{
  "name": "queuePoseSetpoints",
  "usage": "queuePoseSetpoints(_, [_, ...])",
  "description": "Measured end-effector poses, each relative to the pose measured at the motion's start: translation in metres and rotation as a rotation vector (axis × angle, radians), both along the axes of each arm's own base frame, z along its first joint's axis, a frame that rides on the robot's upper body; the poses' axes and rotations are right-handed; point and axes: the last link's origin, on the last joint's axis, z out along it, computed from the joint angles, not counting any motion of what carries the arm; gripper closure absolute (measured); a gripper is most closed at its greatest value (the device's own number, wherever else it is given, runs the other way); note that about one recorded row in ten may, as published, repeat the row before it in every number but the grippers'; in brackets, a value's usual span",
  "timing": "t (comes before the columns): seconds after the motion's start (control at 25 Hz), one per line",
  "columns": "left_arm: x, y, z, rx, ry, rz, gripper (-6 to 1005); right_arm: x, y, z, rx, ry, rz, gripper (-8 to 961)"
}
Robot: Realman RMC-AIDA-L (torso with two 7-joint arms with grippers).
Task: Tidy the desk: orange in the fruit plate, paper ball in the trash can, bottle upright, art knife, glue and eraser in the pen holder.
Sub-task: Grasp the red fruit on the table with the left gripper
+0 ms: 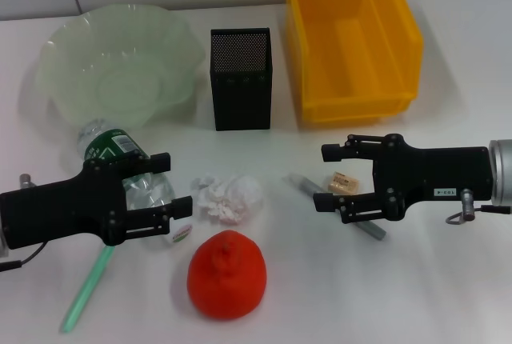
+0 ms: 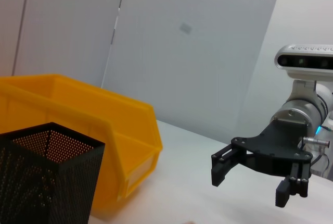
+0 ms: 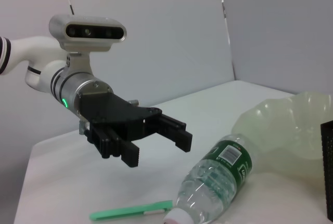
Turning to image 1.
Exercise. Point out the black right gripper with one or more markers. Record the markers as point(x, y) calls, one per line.
point(432, 172)

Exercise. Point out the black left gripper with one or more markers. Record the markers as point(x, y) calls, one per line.
point(60, 208)

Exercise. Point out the clear green-label water bottle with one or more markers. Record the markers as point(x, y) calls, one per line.
point(148, 190)

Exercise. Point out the white paper ball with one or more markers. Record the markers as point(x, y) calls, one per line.
point(228, 200)

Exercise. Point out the orange fruit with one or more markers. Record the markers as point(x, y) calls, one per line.
point(226, 272)

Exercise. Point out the green pen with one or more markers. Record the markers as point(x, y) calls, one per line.
point(86, 288)

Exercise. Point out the beige eraser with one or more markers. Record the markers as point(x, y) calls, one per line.
point(343, 182)

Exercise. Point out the grey marker pen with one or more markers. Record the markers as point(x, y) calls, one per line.
point(306, 186)

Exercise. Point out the black mesh pen holder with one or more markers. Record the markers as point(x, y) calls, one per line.
point(242, 92)

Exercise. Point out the pale green glass fruit plate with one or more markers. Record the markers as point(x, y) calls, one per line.
point(120, 68)

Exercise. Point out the yellow plastic bin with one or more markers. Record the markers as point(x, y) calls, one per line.
point(360, 80)

